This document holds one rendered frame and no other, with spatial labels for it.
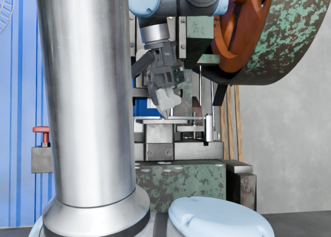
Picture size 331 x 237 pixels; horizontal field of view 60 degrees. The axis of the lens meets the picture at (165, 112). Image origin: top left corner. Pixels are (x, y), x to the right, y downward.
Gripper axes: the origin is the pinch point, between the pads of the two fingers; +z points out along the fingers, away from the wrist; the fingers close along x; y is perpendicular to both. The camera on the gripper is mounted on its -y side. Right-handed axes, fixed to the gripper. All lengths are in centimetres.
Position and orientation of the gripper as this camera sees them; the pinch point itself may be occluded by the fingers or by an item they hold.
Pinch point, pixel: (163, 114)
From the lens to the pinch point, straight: 82.3
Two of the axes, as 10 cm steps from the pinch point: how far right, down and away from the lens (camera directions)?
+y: 8.3, -0.1, -5.6
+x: 5.3, -3.1, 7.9
